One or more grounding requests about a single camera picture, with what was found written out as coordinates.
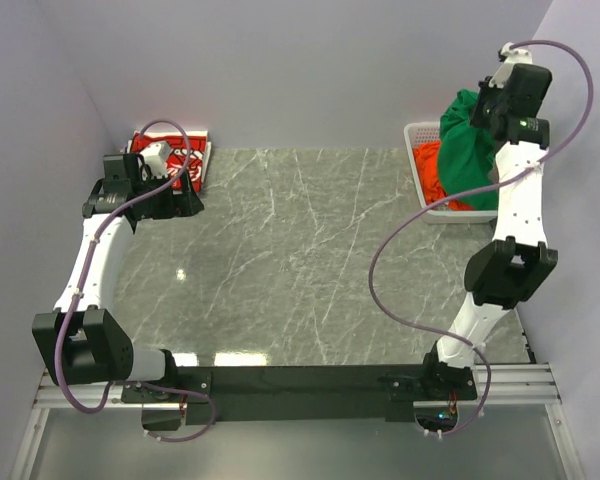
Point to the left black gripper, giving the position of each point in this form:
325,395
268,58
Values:
185,203

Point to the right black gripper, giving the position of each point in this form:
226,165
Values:
485,90

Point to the green t-shirt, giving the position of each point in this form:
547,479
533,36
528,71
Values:
454,129

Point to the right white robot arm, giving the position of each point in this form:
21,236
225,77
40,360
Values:
518,260

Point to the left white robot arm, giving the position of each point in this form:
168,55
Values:
80,336

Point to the folded red printed t-shirt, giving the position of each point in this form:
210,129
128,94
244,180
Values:
199,153

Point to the orange t-shirt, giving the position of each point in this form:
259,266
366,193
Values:
442,170

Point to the white plastic basket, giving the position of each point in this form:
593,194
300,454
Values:
453,212

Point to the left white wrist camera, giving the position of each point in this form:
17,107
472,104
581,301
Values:
156,156

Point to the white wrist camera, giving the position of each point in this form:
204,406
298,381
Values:
509,56
156,156

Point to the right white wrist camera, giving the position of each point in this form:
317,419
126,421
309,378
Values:
509,56

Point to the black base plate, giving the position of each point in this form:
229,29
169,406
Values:
285,393

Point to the aluminium rail frame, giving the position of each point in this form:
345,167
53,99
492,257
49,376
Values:
514,429

